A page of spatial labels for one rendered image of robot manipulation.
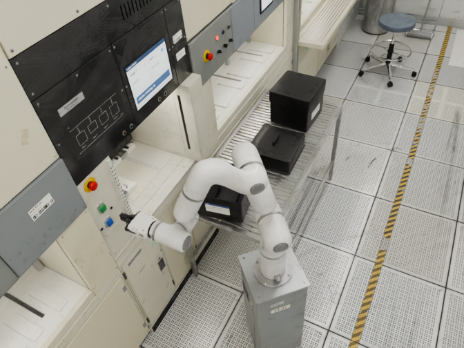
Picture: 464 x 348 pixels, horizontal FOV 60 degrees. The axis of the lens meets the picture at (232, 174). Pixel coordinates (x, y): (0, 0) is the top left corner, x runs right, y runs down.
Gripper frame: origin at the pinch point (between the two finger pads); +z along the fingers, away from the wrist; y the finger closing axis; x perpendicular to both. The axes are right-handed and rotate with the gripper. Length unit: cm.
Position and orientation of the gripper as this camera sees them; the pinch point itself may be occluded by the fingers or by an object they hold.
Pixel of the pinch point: (124, 217)
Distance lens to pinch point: 176.7
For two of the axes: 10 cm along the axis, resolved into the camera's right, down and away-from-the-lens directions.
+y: 4.6, -6.6, 6.0
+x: -0.8, -7.0, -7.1
